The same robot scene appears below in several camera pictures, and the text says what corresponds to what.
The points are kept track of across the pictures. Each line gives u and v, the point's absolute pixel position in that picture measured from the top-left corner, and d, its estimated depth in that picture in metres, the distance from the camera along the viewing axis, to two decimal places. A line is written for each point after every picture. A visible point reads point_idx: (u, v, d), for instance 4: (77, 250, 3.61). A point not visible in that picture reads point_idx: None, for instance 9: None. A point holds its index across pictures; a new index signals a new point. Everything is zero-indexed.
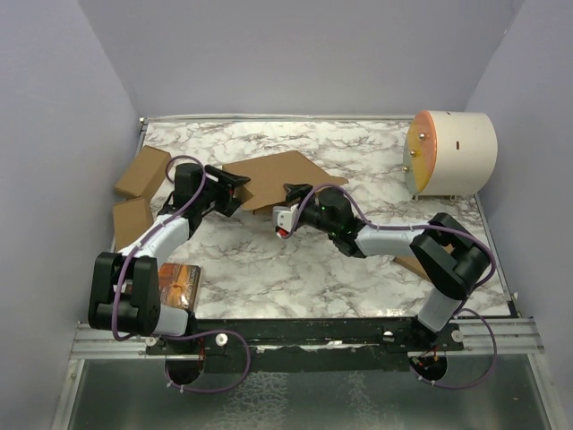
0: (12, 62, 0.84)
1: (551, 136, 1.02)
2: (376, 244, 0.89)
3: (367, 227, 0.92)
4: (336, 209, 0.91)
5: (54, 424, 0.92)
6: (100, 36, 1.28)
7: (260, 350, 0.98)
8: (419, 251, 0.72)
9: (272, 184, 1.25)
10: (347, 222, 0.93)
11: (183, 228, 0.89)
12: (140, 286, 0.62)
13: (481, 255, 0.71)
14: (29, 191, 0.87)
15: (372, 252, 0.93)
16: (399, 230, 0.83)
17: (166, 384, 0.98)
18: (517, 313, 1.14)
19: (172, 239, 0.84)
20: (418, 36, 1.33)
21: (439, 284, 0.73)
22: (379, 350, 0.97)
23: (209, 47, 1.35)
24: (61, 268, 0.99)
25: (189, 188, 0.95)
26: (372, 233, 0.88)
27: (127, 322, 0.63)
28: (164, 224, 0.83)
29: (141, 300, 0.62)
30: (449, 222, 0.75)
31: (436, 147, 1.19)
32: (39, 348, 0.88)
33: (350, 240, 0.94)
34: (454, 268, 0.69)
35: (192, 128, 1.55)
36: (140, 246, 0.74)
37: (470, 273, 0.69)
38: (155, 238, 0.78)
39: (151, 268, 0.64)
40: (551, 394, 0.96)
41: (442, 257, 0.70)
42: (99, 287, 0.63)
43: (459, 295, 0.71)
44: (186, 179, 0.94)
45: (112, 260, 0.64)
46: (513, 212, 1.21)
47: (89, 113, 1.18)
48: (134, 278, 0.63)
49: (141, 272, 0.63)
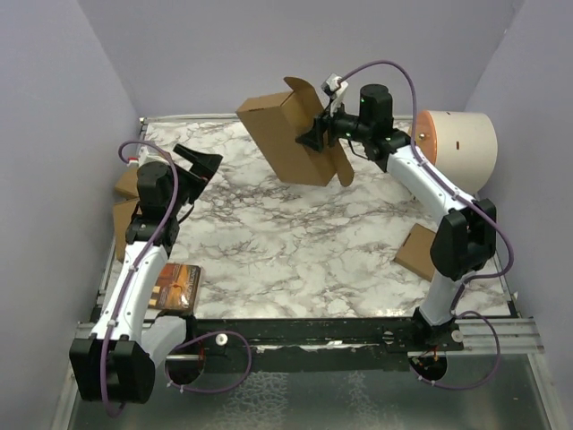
0: (12, 61, 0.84)
1: (551, 136, 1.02)
2: (405, 174, 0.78)
3: (409, 151, 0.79)
4: (374, 102, 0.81)
5: (54, 425, 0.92)
6: (101, 37, 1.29)
7: (260, 350, 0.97)
8: (444, 224, 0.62)
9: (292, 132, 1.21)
10: (382, 124, 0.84)
11: (161, 257, 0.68)
12: (127, 373, 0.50)
13: (486, 251, 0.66)
14: (29, 191, 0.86)
15: (395, 176, 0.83)
16: (440, 188, 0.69)
17: (166, 383, 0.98)
18: (517, 313, 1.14)
19: (150, 280, 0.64)
20: (418, 36, 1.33)
21: (438, 255, 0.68)
22: (379, 350, 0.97)
23: (209, 47, 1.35)
24: (61, 268, 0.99)
25: (158, 197, 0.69)
26: (411, 163, 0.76)
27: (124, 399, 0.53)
28: (134, 267, 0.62)
29: (132, 382, 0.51)
30: (489, 211, 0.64)
31: (436, 147, 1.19)
32: (39, 349, 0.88)
33: (383, 145, 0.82)
34: (460, 253, 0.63)
35: (192, 128, 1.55)
36: (115, 322, 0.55)
37: (467, 262, 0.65)
38: (130, 296, 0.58)
39: (133, 351, 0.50)
40: (551, 393, 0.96)
41: (460, 241, 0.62)
42: (83, 374, 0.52)
43: (448, 273, 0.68)
44: (151, 187, 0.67)
45: (86, 348, 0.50)
46: (512, 212, 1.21)
47: (88, 113, 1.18)
48: (118, 365, 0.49)
49: (125, 361, 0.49)
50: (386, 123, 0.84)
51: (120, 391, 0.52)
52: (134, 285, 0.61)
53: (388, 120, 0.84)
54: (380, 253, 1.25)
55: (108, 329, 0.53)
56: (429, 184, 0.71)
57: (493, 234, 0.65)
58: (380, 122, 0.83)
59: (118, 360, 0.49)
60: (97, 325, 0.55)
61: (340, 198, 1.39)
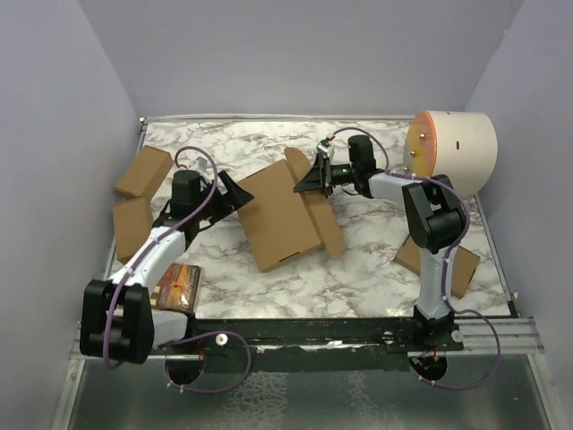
0: (11, 63, 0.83)
1: (551, 137, 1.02)
2: (384, 184, 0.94)
3: (384, 173, 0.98)
4: (358, 146, 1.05)
5: (54, 424, 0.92)
6: (100, 38, 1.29)
7: (260, 350, 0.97)
8: (406, 193, 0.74)
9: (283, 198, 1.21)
10: (366, 166, 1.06)
11: (180, 242, 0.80)
12: (132, 318, 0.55)
13: (457, 219, 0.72)
14: (29, 193, 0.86)
15: (378, 194, 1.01)
16: (404, 179, 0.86)
17: (166, 384, 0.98)
18: (517, 313, 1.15)
19: (166, 256, 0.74)
20: (418, 37, 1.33)
21: (414, 231, 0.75)
22: (379, 350, 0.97)
23: (209, 47, 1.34)
24: (61, 268, 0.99)
25: (186, 196, 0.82)
26: (383, 176, 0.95)
27: (121, 354, 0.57)
28: (158, 240, 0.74)
29: (133, 331, 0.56)
30: (445, 183, 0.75)
31: (436, 147, 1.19)
32: (39, 349, 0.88)
33: (366, 180, 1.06)
34: (429, 216, 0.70)
35: (192, 128, 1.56)
36: (132, 271, 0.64)
37: (440, 229, 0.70)
38: (149, 259, 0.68)
39: (143, 298, 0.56)
40: (551, 394, 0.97)
41: (423, 204, 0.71)
42: (89, 318, 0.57)
43: (426, 245, 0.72)
44: (185, 186, 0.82)
45: (100, 289, 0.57)
46: (512, 212, 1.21)
47: (88, 114, 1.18)
48: (126, 308, 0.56)
49: (133, 305, 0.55)
50: (370, 163, 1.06)
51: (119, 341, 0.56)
52: (157, 250, 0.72)
53: (370, 162, 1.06)
54: (380, 253, 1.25)
55: (125, 274, 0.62)
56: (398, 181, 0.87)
57: (457, 203, 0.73)
58: (364, 161, 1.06)
59: (129, 304, 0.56)
60: (115, 274, 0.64)
61: (339, 198, 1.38)
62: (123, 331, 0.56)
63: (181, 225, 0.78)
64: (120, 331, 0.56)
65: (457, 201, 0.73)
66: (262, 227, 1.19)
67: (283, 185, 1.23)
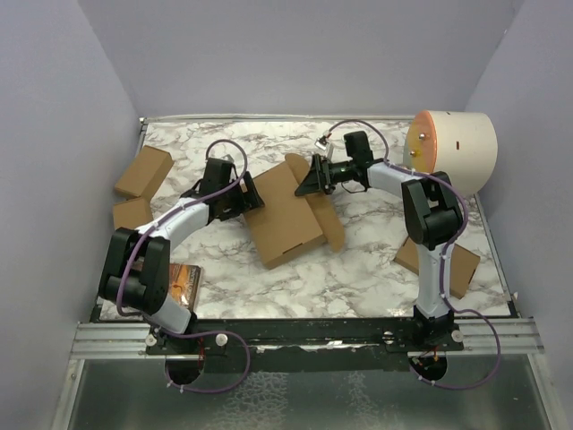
0: (12, 64, 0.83)
1: (551, 137, 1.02)
2: (383, 176, 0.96)
3: (382, 163, 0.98)
4: (352, 137, 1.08)
5: (54, 424, 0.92)
6: (100, 37, 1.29)
7: (260, 350, 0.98)
8: (404, 190, 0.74)
9: (287, 195, 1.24)
10: (363, 156, 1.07)
11: (203, 214, 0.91)
12: (149, 263, 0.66)
13: (453, 218, 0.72)
14: (29, 193, 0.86)
15: (376, 184, 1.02)
16: (403, 174, 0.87)
17: (166, 384, 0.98)
18: (518, 313, 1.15)
19: (189, 223, 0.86)
20: (418, 37, 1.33)
21: (411, 227, 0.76)
22: (380, 350, 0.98)
23: (209, 47, 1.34)
24: (62, 268, 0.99)
25: (217, 178, 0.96)
26: (382, 168, 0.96)
27: (133, 297, 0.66)
28: (183, 206, 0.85)
29: (149, 277, 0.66)
30: (444, 179, 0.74)
31: (436, 148, 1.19)
32: (39, 349, 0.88)
33: (363, 168, 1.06)
34: (425, 214, 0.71)
35: (193, 128, 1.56)
36: (158, 227, 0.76)
37: (437, 227, 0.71)
38: (173, 220, 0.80)
39: (164, 249, 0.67)
40: (551, 393, 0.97)
41: (421, 202, 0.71)
42: (113, 262, 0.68)
43: (423, 242, 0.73)
44: (218, 167, 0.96)
45: (127, 236, 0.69)
46: (512, 212, 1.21)
47: (88, 115, 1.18)
48: (147, 254, 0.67)
49: (154, 252, 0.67)
50: (365, 151, 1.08)
51: (134, 288, 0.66)
52: (180, 215, 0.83)
53: (366, 152, 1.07)
54: (380, 253, 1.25)
55: (151, 227, 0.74)
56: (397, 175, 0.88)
57: (457, 202, 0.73)
58: (360, 151, 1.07)
59: (151, 252, 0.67)
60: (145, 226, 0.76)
61: (340, 198, 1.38)
62: (140, 279, 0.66)
63: (207, 199, 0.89)
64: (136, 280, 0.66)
65: (455, 198, 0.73)
66: (267, 223, 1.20)
67: (286, 184, 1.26)
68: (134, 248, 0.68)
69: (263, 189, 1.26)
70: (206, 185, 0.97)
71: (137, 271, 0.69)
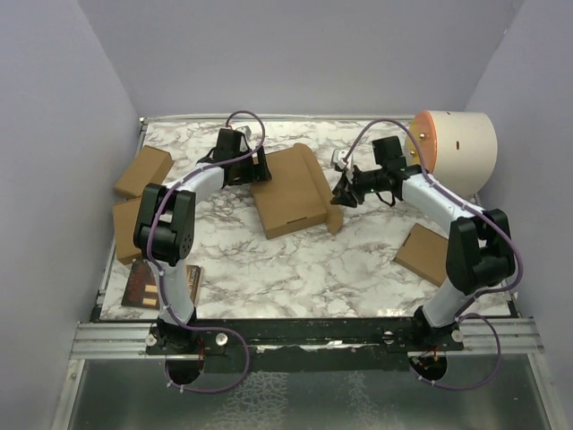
0: (12, 64, 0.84)
1: (551, 137, 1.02)
2: (421, 196, 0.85)
3: (421, 176, 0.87)
4: (384, 142, 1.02)
5: (54, 424, 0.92)
6: (100, 37, 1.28)
7: (260, 350, 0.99)
8: (453, 230, 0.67)
9: (295, 176, 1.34)
10: (397, 162, 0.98)
11: (218, 177, 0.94)
12: (179, 213, 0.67)
13: (504, 266, 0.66)
14: (28, 193, 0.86)
15: (408, 199, 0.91)
16: (450, 202, 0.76)
17: (166, 384, 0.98)
18: (517, 313, 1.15)
19: (207, 184, 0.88)
20: (419, 37, 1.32)
21: (452, 268, 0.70)
22: (379, 350, 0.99)
23: (209, 47, 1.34)
24: (61, 267, 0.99)
25: (228, 145, 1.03)
26: (423, 185, 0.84)
27: (165, 245, 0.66)
28: (203, 168, 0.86)
29: (179, 224, 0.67)
30: (499, 220, 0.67)
31: (436, 148, 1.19)
32: (39, 348, 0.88)
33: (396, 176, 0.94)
34: (473, 262, 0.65)
35: (192, 128, 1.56)
36: (183, 183, 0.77)
37: (483, 277, 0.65)
38: (195, 178, 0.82)
39: (191, 201, 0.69)
40: (551, 393, 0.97)
41: (470, 248, 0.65)
42: (144, 211, 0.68)
43: (461, 285, 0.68)
44: (229, 135, 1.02)
45: (157, 190, 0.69)
46: (513, 212, 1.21)
47: (88, 114, 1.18)
48: (175, 206, 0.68)
49: (183, 202, 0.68)
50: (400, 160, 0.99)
51: (165, 238, 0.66)
52: (201, 175, 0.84)
53: (400, 159, 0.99)
54: (380, 253, 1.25)
55: (178, 182, 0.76)
56: (442, 201, 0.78)
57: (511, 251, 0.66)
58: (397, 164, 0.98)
59: (179, 202, 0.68)
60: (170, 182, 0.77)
61: None
62: (170, 227, 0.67)
63: (222, 163, 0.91)
64: (166, 230, 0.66)
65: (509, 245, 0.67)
66: (272, 198, 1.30)
67: (295, 167, 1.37)
68: (163, 200, 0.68)
69: (272, 167, 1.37)
70: (218, 153, 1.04)
71: (166, 223, 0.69)
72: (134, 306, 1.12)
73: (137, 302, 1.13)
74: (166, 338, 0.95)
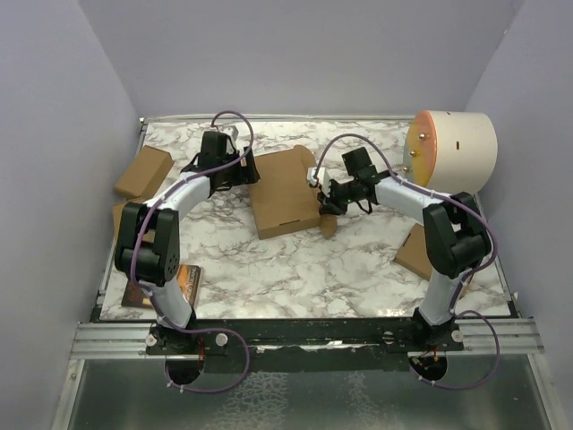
0: (12, 64, 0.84)
1: (551, 137, 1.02)
2: (392, 195, 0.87)
3: (389, 178, 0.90)
4: (353, 155, 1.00)
5: (54, 424, 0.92)
6: (100, 37, 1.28)
7: (260, 350, 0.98)
8: (426, 217, 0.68)
9: (291, 176, 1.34)
10: (367, 171, 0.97)
11: (205, 186, 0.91)
12: (161, 233, 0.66)
13: (481, 243, 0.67)
14: (28, 193, 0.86)
15: (384, 202, 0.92)
16: (420, 193, 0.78)
17: (166, 384, 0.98)
18: (517, 313, 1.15)
19: (192, 195, 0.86)
20: (419, 37, 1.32)
21: (434, 256, 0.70)
22: (379, 350, 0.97)
23: (209, 47, 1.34)
24: (61, 268, 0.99)
25: (214, 150, 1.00)
26: (393, 185, 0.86)
27: (149, 268, 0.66)
28: (186, 180, 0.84)
29: (162, 247, 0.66)
30: (466, 202, 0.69)
31: (436, 148, 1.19)
32: (39, 348, 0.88)
33: (366, 183, 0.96)
34: (451, 245, 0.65)
35: (193, 128, 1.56)
36: (164, 200, 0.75)
37: (464, 257, 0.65)
38: (177, 193, 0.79)
39: (174, 219, 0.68)
40: (551, 393, 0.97)
41: (447, 230, 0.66)
42: (124, 234, 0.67)
43: (447, 271, 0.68)
44: (214, 141, 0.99)
45: (137, 210, 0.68)
46: (513, 212, 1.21)
47: (88, 114, 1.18)
48: (158, 226, 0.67)
49: (165, 223, 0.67)
50: (370, 169, 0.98)
51: (148, 260, 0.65)
52: (185, 188, 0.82)
53: (371, 167, 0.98)
54: (380, 253, 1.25)
55: (158, 201, 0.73)
56: (411, 193, 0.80)
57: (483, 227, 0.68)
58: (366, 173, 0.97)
59: (162, 222, 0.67)
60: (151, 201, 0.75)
61: None
62: (153, 249, 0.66)
63: (208, 172, 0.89)
64: (149, 253, 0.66)
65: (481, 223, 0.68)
66: (269, 198, 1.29)
67: (293, 167, 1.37)
68: (144, 220, 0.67)
69: (268, 167, 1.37)
70: (204, 159, 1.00)
71: (149, 243, 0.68)
72: (134, 307, 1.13)
73: (137, 302, 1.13)
74: (166, 338, 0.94)
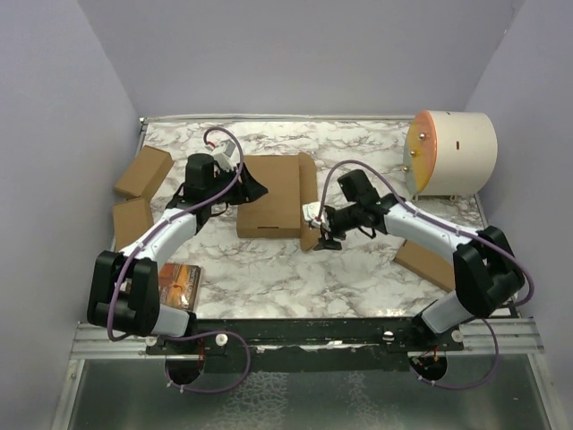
0: (12, 64, 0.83)
1: (551, 137, 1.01)
2: (406, 228, 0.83)
3: (399, 206, 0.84)
4: (350, 181, 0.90)
5: (54, 424, 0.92)
6: (100, 37, 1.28)
7: (260, 350, 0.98)
8: (458, 262, 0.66)
9: (284, 180, 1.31)
10: (369, 197, 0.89)
11: (191, 224, 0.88)
12: (138, 286, 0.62)
13: (514, 279, 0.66)
14: (28, 193, 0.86)
15: (393, 231, 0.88)
16: (442, 229, 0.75)
17: (166, 384, 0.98)
18: (517, 313, 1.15)
19: (175, 236, 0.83)
20: (419, 37, 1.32)
21: (464, 297, 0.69)
22: (379, 350, 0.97)
23: (209, 47, 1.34)
24: (61, 268, 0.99)
25: (200, 181, 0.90)
26: (406, 216, 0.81)
27: (124, 322, 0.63)
28: (168, 220, 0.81)
29: (138, 301, 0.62)
30: (497, 237, 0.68)
31: (436, 147, 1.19)
32: (38, 349, 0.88)
33: (374, 211, 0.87)
34: (486, 288, 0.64)
35: (192, 128, 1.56)
36: (143, 246, 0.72)
37: (499, 296, 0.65)
38: (158, 237, 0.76)
39: (150, 270, 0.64)
40: (551, 393, 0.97)
41: (482, 274, 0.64)
42: (98, 285, 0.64)
43: (480, 312, 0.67)
44: (200, 173, 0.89)
45: (112, 260, 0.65)
46: (513, 213, 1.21)
47: (88, 114, 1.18)
48: (133, 278, 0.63)
49: (141, 275, 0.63)
50: (371, 194, 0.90)
51: (123, 314, 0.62)
52: (166, 230, 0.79)
53: (371, 192, 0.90)
54: (380, 253, 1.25)
55: (137, 249, 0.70)
56: (431, 229, 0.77)
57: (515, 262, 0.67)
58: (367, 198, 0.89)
59: (138, 274, 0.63)
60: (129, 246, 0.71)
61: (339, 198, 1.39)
62: (129, 302, 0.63)
63: (194, 210, 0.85)
64: (125, 306, 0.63)
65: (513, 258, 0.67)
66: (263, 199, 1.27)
67: (286, 171, 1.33)
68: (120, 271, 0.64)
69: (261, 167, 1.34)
70: (189, 190, 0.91)
71: (125, 294, 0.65)
72: None
73: None
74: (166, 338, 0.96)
